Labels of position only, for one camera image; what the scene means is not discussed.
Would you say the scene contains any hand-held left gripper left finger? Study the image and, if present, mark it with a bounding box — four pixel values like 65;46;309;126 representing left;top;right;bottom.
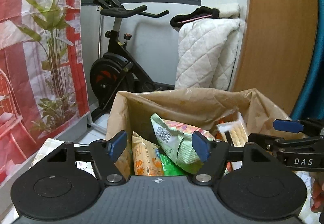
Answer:
47;130;128;186

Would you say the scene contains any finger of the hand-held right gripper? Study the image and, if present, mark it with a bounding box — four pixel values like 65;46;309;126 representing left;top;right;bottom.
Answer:
248;133;324;151
273;118;324;136

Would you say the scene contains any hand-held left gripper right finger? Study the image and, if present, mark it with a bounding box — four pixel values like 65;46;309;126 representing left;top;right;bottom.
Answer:
191;130;275;185

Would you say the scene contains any green floral snack packet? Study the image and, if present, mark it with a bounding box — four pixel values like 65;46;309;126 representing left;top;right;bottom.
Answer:
150;113;215;174

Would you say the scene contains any beige cracker snack packet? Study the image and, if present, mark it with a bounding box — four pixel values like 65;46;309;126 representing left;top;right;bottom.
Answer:
115;149;132;180

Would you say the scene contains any orange print snack packet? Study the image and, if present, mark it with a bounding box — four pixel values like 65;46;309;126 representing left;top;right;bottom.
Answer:
132;132;165;176

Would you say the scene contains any plain green snack packet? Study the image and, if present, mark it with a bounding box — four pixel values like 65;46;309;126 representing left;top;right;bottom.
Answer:
158;149;189;176

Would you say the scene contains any cracker tray packet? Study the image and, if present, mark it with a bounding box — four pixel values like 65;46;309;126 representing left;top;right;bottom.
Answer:
216;112;249;150

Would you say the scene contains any brown cardboard box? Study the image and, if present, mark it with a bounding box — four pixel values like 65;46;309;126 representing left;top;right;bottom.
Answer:
105;88;308;179

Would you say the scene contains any person's right hand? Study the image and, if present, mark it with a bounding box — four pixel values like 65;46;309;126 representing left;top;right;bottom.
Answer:
311;175;324;213

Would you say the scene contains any black exercise bike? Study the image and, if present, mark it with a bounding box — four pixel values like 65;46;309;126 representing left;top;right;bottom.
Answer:
88;0;175;123

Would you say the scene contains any wooden panel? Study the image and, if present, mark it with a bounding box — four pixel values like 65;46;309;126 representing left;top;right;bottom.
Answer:
229;0;318;116

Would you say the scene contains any white quilted jacket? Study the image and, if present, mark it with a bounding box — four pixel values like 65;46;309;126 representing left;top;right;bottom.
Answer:
175;18;242;91

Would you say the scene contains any red printed backdrop cloth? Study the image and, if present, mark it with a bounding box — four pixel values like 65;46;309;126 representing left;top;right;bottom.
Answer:
0;0;91;184

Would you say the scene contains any black garment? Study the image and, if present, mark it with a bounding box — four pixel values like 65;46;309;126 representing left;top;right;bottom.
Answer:
170;6;219;28

